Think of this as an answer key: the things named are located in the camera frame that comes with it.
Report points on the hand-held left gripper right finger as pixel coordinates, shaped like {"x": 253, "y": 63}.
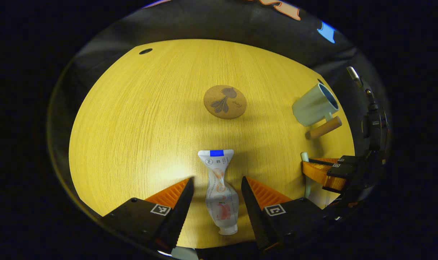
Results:
{"x": 257, "y": 213}

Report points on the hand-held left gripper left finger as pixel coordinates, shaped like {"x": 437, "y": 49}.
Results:
{"x": 177, "y": 216}

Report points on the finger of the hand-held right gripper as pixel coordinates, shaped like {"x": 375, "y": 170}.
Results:
{"x": 347, "y": 160}
{"x": 318, "y": 173}

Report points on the white toothpaste tube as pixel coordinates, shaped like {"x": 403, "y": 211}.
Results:
{"x": 220, "y": 195}

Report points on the round cork coaster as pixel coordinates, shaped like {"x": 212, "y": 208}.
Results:
{"x": 224, "y": 103}

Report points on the wooden desktop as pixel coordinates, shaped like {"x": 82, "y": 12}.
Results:
{"x": 139, "y": 126}

